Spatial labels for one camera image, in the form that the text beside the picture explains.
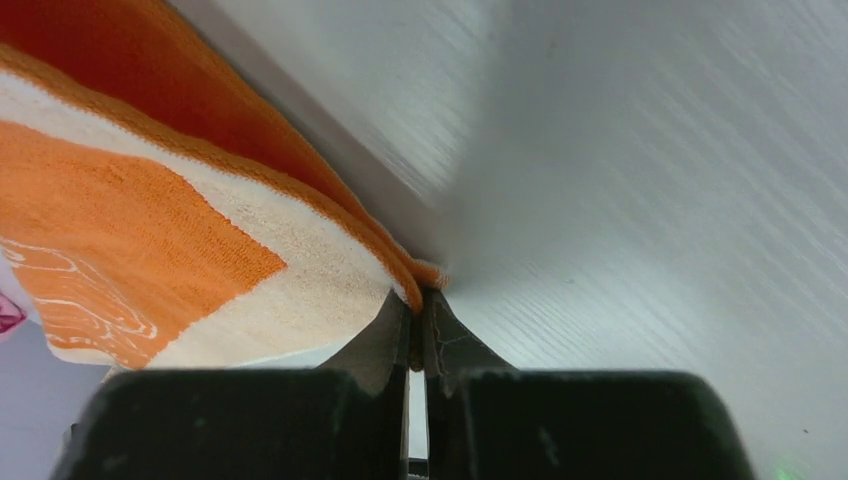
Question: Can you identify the orange white towel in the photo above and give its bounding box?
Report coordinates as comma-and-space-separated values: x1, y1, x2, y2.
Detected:
1, 1, 445, 369

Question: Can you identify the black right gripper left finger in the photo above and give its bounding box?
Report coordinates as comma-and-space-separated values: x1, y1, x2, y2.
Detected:
53, 294, 412, 479

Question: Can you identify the crumpled pink towel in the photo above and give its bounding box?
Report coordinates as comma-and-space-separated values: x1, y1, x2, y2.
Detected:
0, 293, 27, 342

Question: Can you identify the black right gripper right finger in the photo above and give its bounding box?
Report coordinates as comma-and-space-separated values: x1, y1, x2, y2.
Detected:
421, 290, 754, 479

